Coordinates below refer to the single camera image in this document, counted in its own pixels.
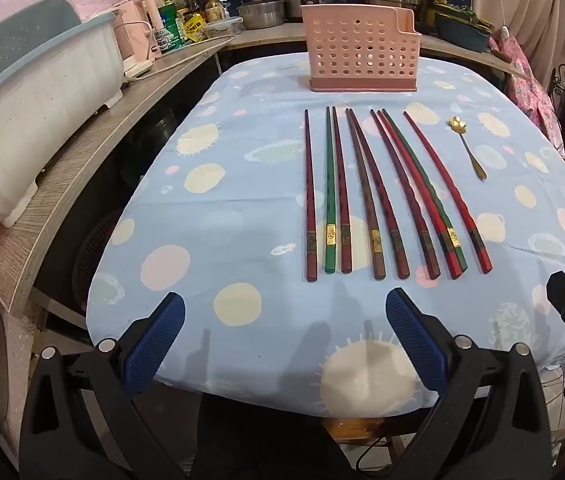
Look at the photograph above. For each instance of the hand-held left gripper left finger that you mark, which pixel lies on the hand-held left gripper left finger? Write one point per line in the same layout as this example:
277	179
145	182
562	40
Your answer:
155	345

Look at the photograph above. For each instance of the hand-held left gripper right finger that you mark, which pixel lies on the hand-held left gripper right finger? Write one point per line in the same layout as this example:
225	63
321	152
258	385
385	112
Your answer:
412	340

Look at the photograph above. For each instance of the green chopstick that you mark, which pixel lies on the green chopstick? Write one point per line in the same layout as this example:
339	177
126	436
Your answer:
457	252
330	195

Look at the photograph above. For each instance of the dark red chopstick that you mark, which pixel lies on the dark red chopstick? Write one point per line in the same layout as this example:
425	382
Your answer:
310	200
341	195
414	220
378	195

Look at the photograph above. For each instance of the brown chopstick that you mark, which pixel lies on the brown chopstick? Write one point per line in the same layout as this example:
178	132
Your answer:
365	195

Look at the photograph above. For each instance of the gold flower spoon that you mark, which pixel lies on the gold flower spoon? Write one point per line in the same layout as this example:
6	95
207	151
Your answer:
467	147

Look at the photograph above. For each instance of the pink perforated utensil basket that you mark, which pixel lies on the pink perforated utensil basket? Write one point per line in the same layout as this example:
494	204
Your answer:
362	45

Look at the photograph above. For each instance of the brown plastic basket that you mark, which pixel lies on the brown plastic basket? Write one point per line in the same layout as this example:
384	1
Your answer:
95	260

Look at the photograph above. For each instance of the blue dotted tablecloth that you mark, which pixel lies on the blue dotted tablecloth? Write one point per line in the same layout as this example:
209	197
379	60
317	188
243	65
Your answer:
242	200

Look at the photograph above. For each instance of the pink pineapple print garment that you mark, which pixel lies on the pink pineapple print garment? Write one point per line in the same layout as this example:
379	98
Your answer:
532	90

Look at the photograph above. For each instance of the white dish drainer teal lid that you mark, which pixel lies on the white dish drainer teal lid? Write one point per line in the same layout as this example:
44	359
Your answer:
22	135

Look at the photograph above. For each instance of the white power strip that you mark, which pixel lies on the white power strip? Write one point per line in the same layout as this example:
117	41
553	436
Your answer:
138	67

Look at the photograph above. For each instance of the blue plastic basin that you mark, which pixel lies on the blue plastic basin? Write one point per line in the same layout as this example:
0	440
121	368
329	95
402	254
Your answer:
462	35

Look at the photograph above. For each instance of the beige curtain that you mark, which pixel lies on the beige curtain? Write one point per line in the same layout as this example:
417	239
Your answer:
527	5

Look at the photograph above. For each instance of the green yellow bundle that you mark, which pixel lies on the green yellow bundle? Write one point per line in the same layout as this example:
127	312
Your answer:
457	12

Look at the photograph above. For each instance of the green white packet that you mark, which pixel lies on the green white packet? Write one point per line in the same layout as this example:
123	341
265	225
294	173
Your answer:
168	30

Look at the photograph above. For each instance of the yellow packet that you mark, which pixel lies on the yellow packet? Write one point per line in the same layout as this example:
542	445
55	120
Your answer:
195	27

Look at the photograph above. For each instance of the pink small appliance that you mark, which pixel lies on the pink small appliance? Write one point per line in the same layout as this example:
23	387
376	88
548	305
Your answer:
145	25

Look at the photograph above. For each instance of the clear food container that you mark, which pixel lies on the clear food container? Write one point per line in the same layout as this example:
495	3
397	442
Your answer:
223	26

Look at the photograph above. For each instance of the yellow bottle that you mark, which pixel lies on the yellow bottle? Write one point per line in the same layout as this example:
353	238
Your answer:
212	7

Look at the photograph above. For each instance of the dark glass bottle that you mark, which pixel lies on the dark glass bottle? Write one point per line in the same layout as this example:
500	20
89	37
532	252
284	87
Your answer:
191	0

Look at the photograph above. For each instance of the small steel pot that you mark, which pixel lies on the small steel pot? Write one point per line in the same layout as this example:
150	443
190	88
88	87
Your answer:
261	12

